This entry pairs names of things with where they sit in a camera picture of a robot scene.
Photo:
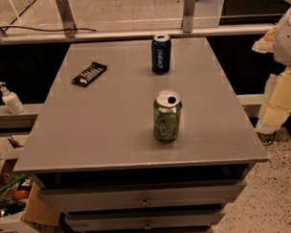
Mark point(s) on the top drawer knob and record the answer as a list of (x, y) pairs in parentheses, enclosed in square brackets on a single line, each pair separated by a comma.
[(144, 203)]

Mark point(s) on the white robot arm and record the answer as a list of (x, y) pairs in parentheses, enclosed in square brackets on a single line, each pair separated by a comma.
[(282, 40)]

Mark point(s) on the black snack bar wrapper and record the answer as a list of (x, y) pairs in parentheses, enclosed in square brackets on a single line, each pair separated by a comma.
[(87, 76)]

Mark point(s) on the metal railing frame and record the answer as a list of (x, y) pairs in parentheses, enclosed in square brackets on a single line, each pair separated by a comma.
[(57, 21)]

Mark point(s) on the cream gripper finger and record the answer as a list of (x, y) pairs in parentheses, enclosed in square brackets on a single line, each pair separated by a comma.
[(276, 106), (265, 43)]

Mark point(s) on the white pump sanitizer bottle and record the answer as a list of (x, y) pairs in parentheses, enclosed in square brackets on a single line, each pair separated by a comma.
[(11, 100)]

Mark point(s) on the green soda can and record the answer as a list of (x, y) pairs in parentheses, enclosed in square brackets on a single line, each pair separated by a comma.
[(167, 114)]

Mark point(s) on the cardboard box with clutter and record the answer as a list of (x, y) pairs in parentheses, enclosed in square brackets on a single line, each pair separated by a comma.
[(21, 211)]

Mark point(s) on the grey drawer cabinet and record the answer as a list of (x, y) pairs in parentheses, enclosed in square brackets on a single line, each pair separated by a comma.
[(93, 153)]

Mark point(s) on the drawer knob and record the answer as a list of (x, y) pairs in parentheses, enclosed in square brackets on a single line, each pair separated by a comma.
[(144, 203), (147, 226)]

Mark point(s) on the blue pepsi can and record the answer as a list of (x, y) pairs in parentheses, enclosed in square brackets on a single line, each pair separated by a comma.
[(161, 52)]

